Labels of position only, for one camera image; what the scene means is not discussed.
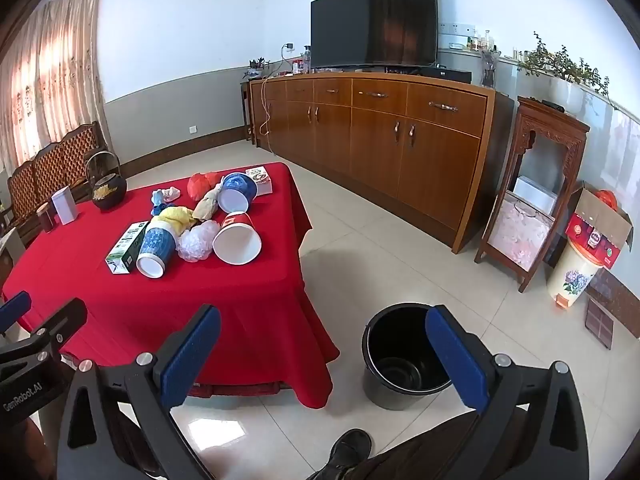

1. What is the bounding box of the black plastic bucket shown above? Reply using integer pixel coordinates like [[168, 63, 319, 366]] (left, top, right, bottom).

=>
[[362, 302, 453, 411]]

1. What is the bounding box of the black flat television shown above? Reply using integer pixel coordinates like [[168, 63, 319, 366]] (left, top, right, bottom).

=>
[[310, 0, 440, 70]]

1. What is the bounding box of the table with red cloth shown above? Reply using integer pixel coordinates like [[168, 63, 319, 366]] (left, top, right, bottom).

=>
[[2, 161, 341, 409]]

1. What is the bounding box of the row of small bottles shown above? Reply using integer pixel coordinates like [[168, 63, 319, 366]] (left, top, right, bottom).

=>
[[467, 32, 501, 53]]

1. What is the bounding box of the clear crumpled plastic bag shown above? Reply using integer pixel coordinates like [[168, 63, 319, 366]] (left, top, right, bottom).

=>
[[176, 220, 221, 262]]

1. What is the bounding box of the blue patterned paper cup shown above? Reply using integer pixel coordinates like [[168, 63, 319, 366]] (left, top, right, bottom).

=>
[[136, 226, 177, 279]]

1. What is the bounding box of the dark wooden side table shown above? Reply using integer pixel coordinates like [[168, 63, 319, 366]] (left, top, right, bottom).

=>
[[240, 79, 257, 143]]

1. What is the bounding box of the wooden sideboard cabinet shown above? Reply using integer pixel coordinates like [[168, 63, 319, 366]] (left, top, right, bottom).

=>
[[248, 72, 516, 255]]

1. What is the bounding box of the black iron teapot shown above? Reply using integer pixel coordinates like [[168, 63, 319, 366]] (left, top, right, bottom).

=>
[[84, 151, 128, 210]]

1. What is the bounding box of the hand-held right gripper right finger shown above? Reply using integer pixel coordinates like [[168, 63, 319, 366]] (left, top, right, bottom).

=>
[[425, 304, 591, 480]]

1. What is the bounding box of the white small box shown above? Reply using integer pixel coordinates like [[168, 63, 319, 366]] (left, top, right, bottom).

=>
[[51, 185, 78, 225]]

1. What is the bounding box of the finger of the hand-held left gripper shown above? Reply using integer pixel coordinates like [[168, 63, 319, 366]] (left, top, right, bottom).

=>
[[0, 291, 32, 336], [0, 298, 88, 356]]

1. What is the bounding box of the large blue paper bucket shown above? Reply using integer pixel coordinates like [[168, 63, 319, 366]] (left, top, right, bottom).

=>
[[217, 172, 258, 213]]

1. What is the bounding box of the red plastic bag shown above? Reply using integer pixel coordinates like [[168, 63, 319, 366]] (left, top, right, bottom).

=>
[[187, 171, 226, 198]]

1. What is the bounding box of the glass vase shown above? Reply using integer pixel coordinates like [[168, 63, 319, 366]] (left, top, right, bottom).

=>
[[480, 49, 501, 88]]

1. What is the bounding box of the open cardboard box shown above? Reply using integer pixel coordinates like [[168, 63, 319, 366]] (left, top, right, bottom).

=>
[[565, 187, 635, 268]]

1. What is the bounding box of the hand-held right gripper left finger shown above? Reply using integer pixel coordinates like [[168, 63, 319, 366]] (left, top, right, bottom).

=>
[[56, 304, 223, 480]]

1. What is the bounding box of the beige cloth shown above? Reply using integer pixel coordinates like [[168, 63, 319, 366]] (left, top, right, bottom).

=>
[[192, 182, 223, 222]]

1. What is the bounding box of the person's brown trouser leg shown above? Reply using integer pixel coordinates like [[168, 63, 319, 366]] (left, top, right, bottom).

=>
[[350, 407, 531, 480]]

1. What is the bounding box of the green white carton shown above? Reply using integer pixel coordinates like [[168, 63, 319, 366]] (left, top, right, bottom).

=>
[[105, 220, 150, 275]]

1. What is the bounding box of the beige patterned curtain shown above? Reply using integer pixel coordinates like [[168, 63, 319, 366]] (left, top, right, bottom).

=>
[[0, 0, 106, 173]]

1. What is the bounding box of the carved wooden stand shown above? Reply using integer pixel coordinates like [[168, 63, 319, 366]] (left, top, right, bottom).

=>
[[474, 96, 592, 293]]

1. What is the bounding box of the white foam box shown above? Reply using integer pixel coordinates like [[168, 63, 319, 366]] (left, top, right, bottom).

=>
[[514, 175, 558, 216]]

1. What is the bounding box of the printed drink box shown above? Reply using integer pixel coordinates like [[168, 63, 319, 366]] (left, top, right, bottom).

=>
[[245, 166, 273, 196]]

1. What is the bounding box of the carved wooden bench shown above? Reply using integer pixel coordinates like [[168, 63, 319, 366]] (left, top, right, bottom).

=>
[[7, 121, 113, 241]]

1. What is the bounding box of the red paper bucket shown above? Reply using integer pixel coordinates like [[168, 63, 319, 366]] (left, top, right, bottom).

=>
[[212, 211, 262, 266]]

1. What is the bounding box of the bonsai plant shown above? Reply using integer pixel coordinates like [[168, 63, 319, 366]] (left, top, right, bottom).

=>
[[517, 32, 613, 106]]

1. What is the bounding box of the person's black shoe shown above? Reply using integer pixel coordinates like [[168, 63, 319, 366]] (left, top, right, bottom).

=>
[[305, 428, 373, 480]]

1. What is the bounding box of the white charger cable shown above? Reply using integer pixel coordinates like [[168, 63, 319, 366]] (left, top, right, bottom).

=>
[[257, 42, 296, 153]]

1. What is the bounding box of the yellow cloth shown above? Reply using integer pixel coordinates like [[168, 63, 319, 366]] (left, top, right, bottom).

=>
[[150, 206, 198, 235]]

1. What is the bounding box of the pink plastic bag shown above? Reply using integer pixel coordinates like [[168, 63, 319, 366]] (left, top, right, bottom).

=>
[[487, 199, 548, 271]]

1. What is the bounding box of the floral pedal bin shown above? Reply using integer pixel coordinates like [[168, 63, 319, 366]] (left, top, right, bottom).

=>
[[546, 237, 601, 313]]

